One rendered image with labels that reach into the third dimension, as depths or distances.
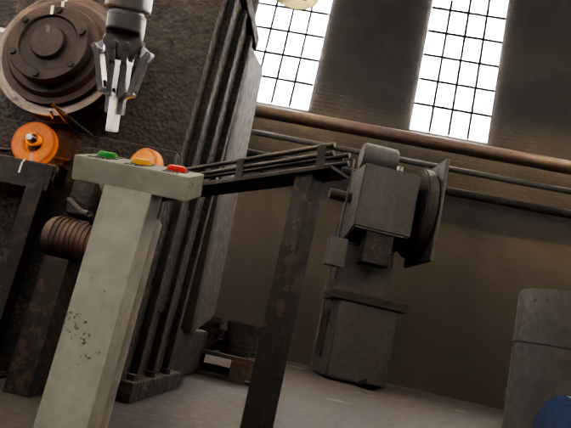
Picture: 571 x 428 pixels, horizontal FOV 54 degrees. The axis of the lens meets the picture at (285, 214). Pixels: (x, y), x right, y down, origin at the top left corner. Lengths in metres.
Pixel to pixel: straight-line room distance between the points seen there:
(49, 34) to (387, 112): 6.89
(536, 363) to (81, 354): 2.69
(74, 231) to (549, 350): 2.52
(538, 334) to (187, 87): 2.29
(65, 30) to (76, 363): 1.34
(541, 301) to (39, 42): 2.76
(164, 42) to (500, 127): 7.05
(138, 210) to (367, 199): 4.99
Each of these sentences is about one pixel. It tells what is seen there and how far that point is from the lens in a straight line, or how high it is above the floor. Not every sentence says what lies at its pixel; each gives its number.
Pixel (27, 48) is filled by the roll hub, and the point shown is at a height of 1.08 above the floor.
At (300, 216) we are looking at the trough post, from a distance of 1.26.
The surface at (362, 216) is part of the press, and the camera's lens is 5.97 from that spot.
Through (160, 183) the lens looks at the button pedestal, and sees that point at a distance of 1.13.
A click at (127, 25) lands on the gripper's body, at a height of 0.84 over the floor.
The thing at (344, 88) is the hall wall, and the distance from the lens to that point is 8.73.
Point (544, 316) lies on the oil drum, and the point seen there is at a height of 0.72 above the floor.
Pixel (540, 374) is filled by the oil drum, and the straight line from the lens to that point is 3.40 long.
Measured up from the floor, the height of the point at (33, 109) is 0.90.
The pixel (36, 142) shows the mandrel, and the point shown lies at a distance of 2.15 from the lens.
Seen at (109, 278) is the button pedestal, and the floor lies 0.36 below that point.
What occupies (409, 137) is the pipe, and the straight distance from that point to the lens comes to 7.73.
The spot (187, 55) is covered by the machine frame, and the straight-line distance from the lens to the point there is 2.27.
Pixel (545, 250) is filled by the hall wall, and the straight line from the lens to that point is 8.58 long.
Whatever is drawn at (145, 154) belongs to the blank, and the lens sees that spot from 1.77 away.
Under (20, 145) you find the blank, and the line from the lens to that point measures 2.18.
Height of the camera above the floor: 0.33
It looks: 12 degrees up
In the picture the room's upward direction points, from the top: 13 degrees clockwise
